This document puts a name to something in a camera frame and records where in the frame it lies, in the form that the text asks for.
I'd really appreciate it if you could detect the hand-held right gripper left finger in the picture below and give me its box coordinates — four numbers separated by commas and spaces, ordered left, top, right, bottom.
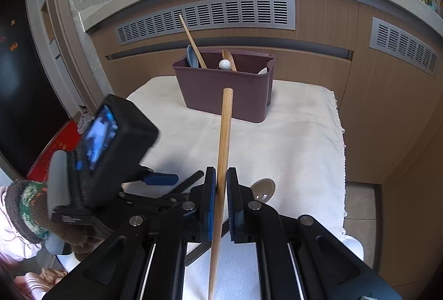
43, 167, 218, 300

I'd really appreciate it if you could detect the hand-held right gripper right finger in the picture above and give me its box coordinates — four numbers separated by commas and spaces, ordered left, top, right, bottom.
226, 167, 404, 300

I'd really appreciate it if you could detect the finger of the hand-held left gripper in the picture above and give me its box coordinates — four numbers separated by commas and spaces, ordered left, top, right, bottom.
162, 170, 205, 200
138, 167, 180, 186

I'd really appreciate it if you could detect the wooden chopstick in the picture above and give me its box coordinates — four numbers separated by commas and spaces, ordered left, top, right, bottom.
207, 87, 234, 300
178, 14, 208, 69

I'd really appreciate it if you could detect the purple plastic utensil holder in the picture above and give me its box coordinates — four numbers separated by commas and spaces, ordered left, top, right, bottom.
172, 48, 276, 124

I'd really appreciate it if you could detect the light blue spoon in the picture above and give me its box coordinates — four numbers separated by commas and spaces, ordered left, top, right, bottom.
186, 45, 205, 68

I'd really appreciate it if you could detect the wooden spoon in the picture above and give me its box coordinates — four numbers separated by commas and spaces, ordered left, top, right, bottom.
221, 49, 238, 72
251, 179, 277, 202

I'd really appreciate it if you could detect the person's left forearm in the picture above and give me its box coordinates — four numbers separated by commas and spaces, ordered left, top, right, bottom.
0, 185, 43, 261

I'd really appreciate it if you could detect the person's left hand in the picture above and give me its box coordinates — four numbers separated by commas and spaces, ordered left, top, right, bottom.
7, 180, 115, 262

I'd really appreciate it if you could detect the red board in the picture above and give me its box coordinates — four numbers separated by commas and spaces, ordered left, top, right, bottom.
32, 120, 95, 185

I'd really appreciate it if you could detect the white towel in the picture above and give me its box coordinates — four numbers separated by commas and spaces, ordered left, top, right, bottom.
126, 75, 347, 300

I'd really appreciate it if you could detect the black refrigerator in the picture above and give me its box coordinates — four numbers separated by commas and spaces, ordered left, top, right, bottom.
0, 0, 72, 178

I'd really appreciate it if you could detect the large grey vent grille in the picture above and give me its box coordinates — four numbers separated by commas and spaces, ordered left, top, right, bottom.
115, 0, 297, 46

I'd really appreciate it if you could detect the pink beige cloth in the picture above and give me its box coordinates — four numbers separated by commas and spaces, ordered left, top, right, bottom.
14, 267, 68, 300

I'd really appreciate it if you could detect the wooden kitchen counter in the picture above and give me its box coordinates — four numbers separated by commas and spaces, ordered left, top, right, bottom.
52, 0, 443, 287

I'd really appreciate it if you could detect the small grey vent grille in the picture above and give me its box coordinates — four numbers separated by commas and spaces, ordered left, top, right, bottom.
368, 17, 440, 74

